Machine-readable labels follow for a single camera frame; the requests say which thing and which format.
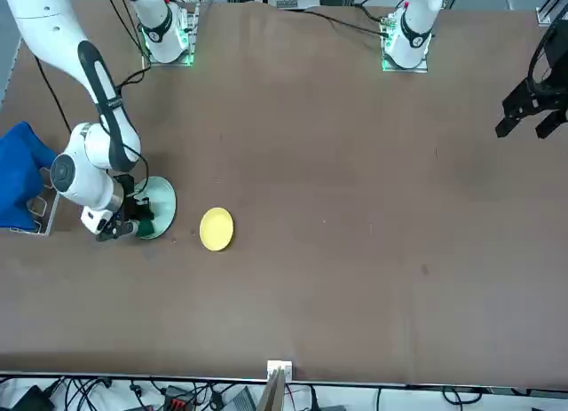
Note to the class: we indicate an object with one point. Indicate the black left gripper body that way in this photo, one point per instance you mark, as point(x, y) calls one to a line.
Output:
point(558, 51)

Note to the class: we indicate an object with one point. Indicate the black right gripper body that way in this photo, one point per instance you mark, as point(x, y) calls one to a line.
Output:
point(128, 207)

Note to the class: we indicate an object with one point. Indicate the green and yellow sponge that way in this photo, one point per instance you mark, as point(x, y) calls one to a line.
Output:
point(145, 229)

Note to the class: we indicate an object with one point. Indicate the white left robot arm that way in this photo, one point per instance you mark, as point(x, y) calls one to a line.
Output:
point(415, 25)

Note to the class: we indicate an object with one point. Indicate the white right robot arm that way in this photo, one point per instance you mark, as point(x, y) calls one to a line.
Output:
point(49, 25)

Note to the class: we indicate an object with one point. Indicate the pale green plate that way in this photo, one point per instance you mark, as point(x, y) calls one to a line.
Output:
point(163, 202)

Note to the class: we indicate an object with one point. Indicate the small yellow dish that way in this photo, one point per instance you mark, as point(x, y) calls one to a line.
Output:
point(216, 229)

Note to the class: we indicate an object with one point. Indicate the clear acrylic rack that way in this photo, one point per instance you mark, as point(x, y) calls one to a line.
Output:
point(44, 220)

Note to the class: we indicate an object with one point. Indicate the blue cloth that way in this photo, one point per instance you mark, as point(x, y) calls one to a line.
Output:
point(18, 176)

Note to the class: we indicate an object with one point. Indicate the power strip with red switches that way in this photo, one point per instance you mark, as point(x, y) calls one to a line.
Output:
point(179, 400)

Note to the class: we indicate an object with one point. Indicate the grey power box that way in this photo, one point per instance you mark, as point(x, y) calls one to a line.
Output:
point(239, 400)

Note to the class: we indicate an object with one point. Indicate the black power brick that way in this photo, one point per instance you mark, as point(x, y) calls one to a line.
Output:
point(31, 400)

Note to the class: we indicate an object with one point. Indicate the white power strip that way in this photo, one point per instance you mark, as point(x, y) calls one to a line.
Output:
point(286, 0)

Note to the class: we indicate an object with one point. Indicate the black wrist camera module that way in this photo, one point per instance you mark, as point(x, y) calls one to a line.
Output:
point(115, 231)

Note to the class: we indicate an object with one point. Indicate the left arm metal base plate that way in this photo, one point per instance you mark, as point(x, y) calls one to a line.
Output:
point(401, 69)

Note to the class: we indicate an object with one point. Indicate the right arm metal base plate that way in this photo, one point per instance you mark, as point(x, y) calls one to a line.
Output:
point(193, 25)

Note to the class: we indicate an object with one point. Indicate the aluminium post with bracket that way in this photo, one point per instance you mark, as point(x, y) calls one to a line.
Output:
point(273, 389)

